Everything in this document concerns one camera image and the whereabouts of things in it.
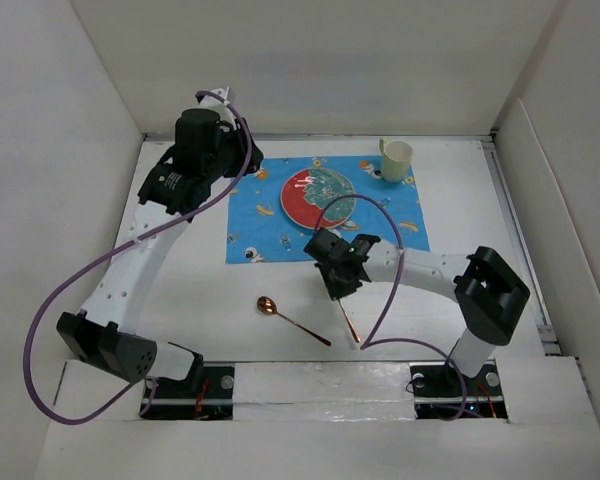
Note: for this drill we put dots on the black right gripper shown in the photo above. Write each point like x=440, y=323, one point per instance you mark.
x=337, y=291

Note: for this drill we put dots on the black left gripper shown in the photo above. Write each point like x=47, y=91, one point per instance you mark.
x=235, y=134

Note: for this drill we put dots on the copper fork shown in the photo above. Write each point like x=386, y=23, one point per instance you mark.
x=356, y=337

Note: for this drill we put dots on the red and teal plate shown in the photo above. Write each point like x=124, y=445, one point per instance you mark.
x=314, y=193

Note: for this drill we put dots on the blue space-print cloth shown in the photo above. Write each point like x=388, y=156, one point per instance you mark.
x=273, y=211

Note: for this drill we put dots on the pale yellow paper cup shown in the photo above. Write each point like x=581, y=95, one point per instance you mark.
x=396, y=159

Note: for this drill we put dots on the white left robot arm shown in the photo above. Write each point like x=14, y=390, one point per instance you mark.
x=104, y=333

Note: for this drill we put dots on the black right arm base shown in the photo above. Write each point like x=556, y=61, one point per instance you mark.
x=438, y=394

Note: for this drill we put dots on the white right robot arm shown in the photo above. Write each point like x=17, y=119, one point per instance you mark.
x=490, y=294

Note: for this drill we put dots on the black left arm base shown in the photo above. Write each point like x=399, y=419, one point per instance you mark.
x=206, y=396

